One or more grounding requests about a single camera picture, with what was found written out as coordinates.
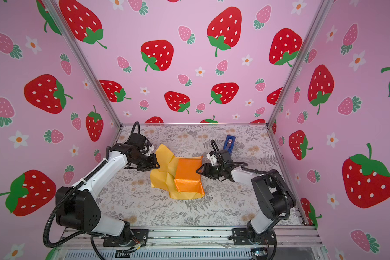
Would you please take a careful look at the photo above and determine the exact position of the orange yellow wrapping paper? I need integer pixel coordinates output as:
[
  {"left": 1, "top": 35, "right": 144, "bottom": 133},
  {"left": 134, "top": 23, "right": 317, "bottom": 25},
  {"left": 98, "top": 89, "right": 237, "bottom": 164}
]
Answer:
[{"left": 150, "top": 144, "right": 205, "bottom": 200}]

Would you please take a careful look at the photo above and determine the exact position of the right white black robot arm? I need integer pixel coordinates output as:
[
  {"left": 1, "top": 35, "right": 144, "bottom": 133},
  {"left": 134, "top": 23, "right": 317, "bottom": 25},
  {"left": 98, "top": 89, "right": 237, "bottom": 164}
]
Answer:
[{"left": 196, "top": 162, "right": 296, "bottom": 244}]

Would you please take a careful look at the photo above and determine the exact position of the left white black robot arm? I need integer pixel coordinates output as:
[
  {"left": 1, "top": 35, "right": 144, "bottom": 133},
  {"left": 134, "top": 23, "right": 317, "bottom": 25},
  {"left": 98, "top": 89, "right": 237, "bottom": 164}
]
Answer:
[{"left": 56, "top": 143, "right": 160, "bottom": 243}]

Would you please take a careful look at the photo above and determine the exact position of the blue tape dispenser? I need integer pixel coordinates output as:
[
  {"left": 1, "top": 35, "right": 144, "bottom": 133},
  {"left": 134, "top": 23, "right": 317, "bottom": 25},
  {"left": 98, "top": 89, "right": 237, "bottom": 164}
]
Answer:
[{"left": 223, "top": 135, "right": 236, "bottom": 154}]

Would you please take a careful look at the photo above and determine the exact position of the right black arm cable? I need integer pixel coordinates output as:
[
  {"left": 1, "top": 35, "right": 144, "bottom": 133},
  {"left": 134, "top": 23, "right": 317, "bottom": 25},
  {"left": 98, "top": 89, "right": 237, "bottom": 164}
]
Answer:
[{"left": 210, "top": 139, "right": 291, "bottom": 222}]

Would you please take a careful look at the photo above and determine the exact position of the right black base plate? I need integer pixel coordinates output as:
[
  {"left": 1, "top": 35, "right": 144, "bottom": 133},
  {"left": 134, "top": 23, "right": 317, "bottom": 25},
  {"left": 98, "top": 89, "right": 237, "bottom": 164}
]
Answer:
[{"left": 228, "top": 227, "right": 276, "bottom": 245}]

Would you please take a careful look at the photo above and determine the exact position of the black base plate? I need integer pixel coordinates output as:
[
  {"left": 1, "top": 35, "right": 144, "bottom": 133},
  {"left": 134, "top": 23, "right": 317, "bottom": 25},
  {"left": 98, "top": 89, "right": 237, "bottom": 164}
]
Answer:
[
  {"left": 228, "top": 227, "right": 276, "bottom": 245},
  {"left": 103, "top": 229, "right": 149, "bottom": 248}
]

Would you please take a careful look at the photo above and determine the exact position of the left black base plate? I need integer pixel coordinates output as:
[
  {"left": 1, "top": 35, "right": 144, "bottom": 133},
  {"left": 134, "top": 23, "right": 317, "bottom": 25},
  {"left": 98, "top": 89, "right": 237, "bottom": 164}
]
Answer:
[{"left": 103, "top": 229, "right": 149, "bottom": 248}]

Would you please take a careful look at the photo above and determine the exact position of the aluminium front frame rail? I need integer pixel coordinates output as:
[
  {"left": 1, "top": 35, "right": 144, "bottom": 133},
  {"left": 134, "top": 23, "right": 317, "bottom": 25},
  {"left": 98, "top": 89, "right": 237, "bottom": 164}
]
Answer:
[{"left": 50, "top": 226, "right": 329, "bottom": 260}]

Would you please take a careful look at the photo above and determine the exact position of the left aluminium corner post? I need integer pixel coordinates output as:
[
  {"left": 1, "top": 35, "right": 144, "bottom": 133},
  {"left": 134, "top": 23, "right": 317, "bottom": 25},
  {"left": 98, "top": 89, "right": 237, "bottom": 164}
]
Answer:
[{"left": 44, "top": 0, "right": 122, "bottom": 130}]

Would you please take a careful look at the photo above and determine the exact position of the aluminium corner post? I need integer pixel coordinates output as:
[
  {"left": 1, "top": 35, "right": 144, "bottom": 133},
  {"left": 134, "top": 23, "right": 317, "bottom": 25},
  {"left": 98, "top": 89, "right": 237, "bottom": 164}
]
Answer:
[
  {"left": 267, "top": 0, "right": 334, "bottom": 129},
  {"left": 44, "top": 0, "right": 122, "bottom": 130}
]

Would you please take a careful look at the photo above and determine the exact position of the right aluminium corner post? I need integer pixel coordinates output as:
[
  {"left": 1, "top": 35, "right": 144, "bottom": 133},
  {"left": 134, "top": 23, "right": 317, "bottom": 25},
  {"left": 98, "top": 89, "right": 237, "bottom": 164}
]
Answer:
[{"left": 267, "top": 0, "right": 334, "bottom": 129}]

